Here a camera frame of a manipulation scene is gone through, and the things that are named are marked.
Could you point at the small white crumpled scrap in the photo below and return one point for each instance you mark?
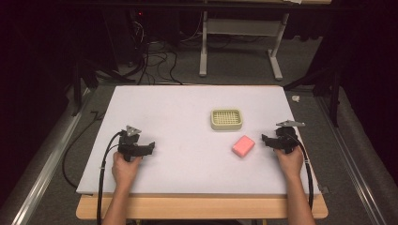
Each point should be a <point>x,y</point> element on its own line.
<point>295,98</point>

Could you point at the person's right hand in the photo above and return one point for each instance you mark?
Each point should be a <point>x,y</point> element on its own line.
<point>291,164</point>

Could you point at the metal floor rail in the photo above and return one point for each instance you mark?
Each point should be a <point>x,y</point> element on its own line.
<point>43,168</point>
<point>353,168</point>

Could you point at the pink soap bar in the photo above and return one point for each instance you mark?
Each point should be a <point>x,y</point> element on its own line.
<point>243,146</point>

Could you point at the white metal desk frame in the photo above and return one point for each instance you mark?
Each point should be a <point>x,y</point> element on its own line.
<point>244,27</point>

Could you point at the white foam mat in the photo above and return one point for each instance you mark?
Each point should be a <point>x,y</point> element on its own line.
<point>187,156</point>

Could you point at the person's left hand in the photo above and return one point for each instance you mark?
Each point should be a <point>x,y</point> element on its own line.
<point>125,170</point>

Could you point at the grey table clip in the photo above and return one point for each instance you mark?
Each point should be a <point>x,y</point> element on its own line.
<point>324,189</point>

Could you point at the cream soap dish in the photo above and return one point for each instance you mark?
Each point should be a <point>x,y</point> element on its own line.
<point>226,119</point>

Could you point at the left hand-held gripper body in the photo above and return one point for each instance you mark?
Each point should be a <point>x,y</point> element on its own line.
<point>129,146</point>

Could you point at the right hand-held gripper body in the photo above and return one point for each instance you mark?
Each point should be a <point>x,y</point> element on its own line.
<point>285,139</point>

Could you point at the black stand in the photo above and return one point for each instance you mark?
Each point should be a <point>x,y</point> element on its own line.
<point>82,78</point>
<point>333,90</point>

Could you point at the wooden table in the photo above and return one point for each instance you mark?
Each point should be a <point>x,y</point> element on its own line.
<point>200,206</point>

